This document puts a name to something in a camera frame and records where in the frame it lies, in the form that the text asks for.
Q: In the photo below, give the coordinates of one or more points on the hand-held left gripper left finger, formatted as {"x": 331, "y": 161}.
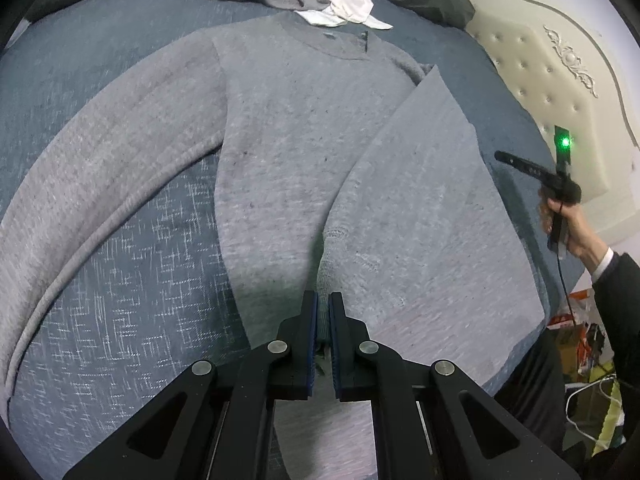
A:
{"x": 311, "y": 350}

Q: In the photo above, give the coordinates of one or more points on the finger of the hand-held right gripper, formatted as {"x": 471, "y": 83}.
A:
{"x": 525, "y": 166}

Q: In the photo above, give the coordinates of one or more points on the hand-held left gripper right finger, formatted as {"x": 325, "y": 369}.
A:
{"x": 336, "y": 350}

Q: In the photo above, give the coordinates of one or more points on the grey knit sweater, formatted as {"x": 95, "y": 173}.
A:
{"x": 280, "y": 135}

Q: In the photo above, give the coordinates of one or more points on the person's right forearm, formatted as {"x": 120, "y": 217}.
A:
{"x": 620, "y": 310}

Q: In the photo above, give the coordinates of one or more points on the person's right hand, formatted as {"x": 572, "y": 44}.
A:
{"x": 580, "y": 230}

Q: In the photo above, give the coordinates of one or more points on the cream tufted headboard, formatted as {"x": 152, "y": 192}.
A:
{"x": 540, "y": 70}

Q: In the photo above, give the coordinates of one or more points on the bed with blue patterned sheet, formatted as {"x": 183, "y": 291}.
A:
{"x": 125, "y": 310}

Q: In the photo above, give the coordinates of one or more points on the person's dark trousers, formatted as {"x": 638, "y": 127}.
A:
{"x": 530, "y": 390}

